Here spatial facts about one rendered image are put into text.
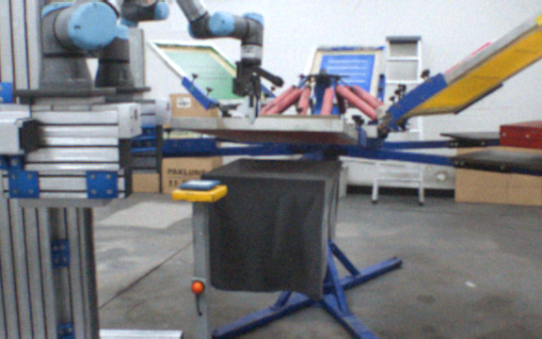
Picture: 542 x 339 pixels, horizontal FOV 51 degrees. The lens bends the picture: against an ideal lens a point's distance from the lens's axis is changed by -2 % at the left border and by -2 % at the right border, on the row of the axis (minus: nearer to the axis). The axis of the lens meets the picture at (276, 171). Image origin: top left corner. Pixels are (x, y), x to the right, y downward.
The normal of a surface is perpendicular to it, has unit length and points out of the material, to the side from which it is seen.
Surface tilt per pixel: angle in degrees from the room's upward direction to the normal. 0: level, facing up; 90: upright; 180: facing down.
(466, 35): 90
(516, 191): 73
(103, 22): 96
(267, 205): 99
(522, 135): 90
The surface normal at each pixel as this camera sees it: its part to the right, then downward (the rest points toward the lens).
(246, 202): -0.20, 0.19
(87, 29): 0.64, 0.21
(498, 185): -0.23, -0.06
